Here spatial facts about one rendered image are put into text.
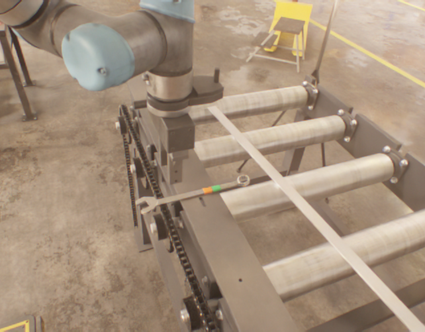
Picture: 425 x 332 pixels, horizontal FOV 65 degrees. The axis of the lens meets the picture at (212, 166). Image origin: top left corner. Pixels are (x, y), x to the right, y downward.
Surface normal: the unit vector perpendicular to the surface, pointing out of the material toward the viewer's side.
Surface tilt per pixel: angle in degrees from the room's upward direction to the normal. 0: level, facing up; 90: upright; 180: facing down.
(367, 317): 0
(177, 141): 90
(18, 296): 0
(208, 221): 0
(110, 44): 47
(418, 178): 90
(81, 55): 90
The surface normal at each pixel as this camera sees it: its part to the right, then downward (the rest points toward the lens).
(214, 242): 0.07, -0.75
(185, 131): 0.38, 0.63
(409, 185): -0.92, 0.20
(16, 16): 0.25, 0.92
